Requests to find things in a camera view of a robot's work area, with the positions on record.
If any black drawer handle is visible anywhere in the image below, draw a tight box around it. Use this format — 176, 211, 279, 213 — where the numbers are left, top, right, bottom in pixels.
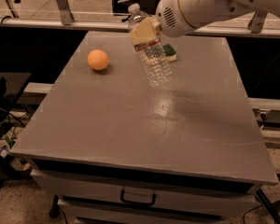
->
119, 189, 157, 206

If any orange ball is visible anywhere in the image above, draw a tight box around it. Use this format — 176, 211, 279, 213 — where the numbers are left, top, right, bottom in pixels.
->
87, 49, 109, 71

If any black side table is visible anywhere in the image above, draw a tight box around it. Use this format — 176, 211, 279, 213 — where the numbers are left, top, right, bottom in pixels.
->
0, 72, 31, 122

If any grey drawer cabinet table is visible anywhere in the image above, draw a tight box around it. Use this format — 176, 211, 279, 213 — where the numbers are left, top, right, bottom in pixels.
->
12, 32, 278, 224

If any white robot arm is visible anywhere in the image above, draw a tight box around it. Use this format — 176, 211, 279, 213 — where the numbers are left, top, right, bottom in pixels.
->
129, 0, 280, 45

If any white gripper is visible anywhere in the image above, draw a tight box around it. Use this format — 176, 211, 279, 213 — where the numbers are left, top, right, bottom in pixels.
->
129, 0, 236, 46

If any green and yellow sponge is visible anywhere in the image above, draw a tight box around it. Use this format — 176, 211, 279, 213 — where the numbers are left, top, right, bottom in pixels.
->
163, 44, 177, 62

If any clear plastic water bottle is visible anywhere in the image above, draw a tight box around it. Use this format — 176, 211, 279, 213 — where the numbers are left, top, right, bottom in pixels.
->
128, 4, 171, 87

